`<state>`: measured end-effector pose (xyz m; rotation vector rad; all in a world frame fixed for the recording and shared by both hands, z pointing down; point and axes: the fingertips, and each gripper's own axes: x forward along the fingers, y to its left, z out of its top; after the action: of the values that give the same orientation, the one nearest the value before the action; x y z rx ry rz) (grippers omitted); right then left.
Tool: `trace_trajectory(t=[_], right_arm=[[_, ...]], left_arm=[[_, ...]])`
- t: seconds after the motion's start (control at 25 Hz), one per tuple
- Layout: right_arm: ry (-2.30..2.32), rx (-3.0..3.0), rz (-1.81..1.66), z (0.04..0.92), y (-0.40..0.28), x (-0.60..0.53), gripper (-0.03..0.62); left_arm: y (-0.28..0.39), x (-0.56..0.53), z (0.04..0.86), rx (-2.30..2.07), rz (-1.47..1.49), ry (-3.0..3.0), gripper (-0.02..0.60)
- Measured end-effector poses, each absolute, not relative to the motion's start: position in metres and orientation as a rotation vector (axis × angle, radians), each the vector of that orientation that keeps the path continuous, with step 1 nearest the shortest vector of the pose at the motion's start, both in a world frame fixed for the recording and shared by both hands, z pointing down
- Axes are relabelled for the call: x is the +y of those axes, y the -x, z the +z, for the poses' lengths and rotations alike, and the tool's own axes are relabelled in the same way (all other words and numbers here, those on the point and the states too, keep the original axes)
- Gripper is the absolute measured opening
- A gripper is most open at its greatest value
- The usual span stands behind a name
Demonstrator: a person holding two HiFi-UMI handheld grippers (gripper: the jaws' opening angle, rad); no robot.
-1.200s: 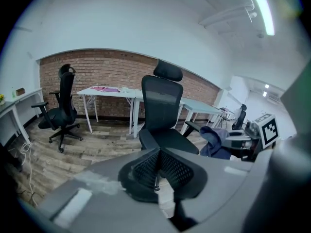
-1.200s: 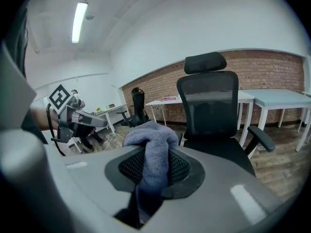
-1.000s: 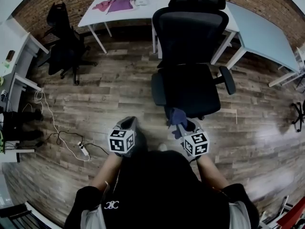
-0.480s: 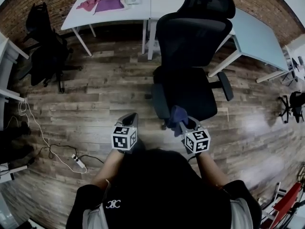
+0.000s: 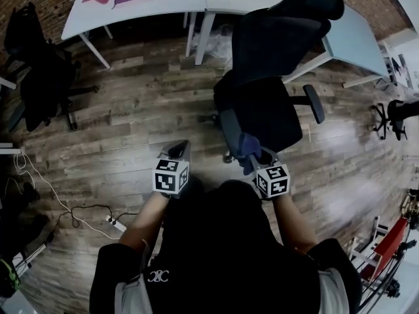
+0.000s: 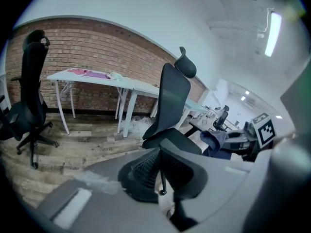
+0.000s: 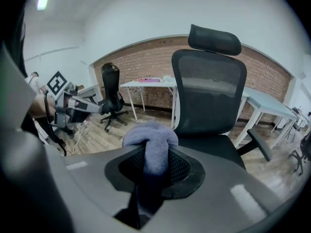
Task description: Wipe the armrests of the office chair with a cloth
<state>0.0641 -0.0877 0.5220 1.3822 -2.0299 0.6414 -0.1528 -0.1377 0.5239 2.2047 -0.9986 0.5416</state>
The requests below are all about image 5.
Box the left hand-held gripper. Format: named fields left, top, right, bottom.
left=152, top=139, right=194, bottom=199

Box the black office chair with hanger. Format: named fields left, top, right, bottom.
left=3, top=3, right=99, bottom=132

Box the white desk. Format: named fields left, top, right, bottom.
left=0, top=75, right=23, bottom=156
left=0, top=240, right=46, bottom=314

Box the small black office chair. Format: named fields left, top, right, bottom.
left=371, top=99, right=419, bottom=141

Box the black mesh office chair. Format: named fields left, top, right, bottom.
left=213, top=0, right=345, bottom=163

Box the blue cloth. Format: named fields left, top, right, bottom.
left=238, top=132, right=263, bottom=176

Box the black cable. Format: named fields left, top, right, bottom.
left=48, top=203, right=138, bottom=245

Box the clear plastic wrapping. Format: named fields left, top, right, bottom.
left=191, top=24, right=235, bottom=60

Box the person's black top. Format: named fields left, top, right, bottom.
left=88, top=179, right=363, bottom=314

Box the small white table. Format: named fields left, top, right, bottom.
left=379, top=27, right=419, bottom=90

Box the white power strip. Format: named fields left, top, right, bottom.
left=105, top=215, right=127, bottom=234

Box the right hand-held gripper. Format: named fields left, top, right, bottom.
left=248, top=147, right=292, bottom=201

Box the person's right forearm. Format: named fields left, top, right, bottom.
left=271, top=194, right=320, bottom=254

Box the light blue table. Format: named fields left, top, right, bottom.
left=283, top=7, right=399, bottom=90

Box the person's left forearm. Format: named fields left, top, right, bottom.
left=119, top=193, right=170, bottom=251

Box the red and white rack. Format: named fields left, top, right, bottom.
left=347, top=215, right=419, bottom=304

